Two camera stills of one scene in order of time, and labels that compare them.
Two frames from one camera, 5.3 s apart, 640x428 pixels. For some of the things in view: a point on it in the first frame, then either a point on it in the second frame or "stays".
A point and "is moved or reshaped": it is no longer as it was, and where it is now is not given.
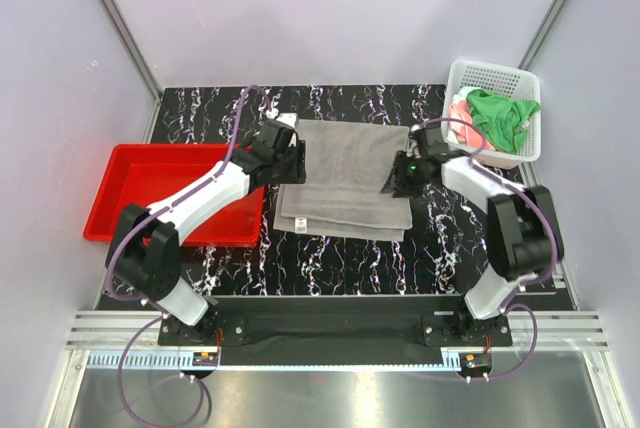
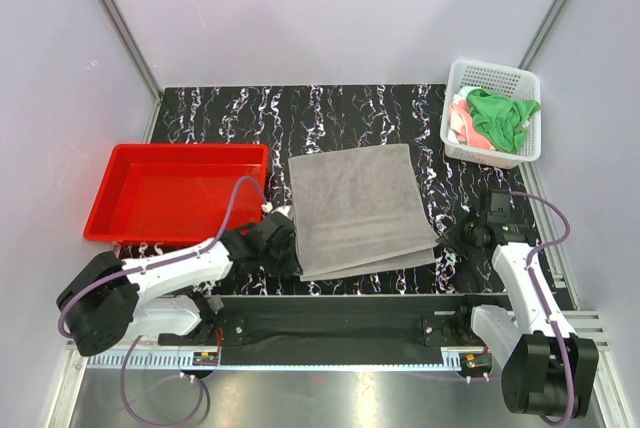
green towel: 500,119 stays
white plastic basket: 503,81 stays
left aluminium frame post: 118,21 stays
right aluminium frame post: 557,8 stays
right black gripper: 397,179 -> 453,239
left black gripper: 297,173 -> 291,266
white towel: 462,93 stays
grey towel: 345,169 is moved or reshaped
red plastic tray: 149,174 stays
